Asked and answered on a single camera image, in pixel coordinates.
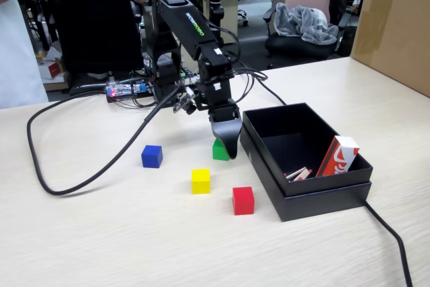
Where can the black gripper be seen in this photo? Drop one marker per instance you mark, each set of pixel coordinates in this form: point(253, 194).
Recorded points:
point(218, 99)

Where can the green cube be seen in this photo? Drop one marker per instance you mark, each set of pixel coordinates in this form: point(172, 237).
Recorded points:
point(218, 152)

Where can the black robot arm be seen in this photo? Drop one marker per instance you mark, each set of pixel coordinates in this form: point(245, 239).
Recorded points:
point(188, 21)

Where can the yellow cube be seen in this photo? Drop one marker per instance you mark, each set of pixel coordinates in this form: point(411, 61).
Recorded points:
point(201, 181)

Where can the red cube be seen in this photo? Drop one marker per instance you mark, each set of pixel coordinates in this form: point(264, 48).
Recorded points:
point(243, 201)

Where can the blue cube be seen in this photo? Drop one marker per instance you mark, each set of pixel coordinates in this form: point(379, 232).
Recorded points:
point(152, 156)

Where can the black cardboard box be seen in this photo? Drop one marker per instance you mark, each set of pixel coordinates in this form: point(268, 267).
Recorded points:
point(268, 125)

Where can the wooden match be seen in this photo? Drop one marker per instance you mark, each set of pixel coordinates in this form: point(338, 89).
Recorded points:
point(297, 173)
point(304, 174)

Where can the red and white matchbox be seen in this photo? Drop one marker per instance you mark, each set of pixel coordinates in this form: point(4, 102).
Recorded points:
point(337, 157)

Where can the controller board with lights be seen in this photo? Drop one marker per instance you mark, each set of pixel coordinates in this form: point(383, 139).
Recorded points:
point(127, 88)

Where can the black box lid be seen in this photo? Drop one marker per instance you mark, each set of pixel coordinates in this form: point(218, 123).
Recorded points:
point(322, 201)

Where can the pink-backed office chair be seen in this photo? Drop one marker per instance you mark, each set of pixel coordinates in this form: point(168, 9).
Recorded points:
point(305, 25)

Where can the grey blanket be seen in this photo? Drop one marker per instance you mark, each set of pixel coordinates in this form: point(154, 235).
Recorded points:
point(305, 23)

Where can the black mesh office chair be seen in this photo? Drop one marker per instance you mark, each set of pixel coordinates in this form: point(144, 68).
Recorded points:
point(90, 18)

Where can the small red and white carton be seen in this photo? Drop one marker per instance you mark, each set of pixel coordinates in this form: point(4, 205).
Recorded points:
point(50, 70)

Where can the large brown cardboard box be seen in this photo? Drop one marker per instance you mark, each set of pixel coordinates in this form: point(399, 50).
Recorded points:
point(393, 21)

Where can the person in white shirt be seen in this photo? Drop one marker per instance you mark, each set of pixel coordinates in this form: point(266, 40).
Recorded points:
point(16, 48)

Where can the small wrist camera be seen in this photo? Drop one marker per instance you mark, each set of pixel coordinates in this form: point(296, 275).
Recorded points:
point(184, 100)

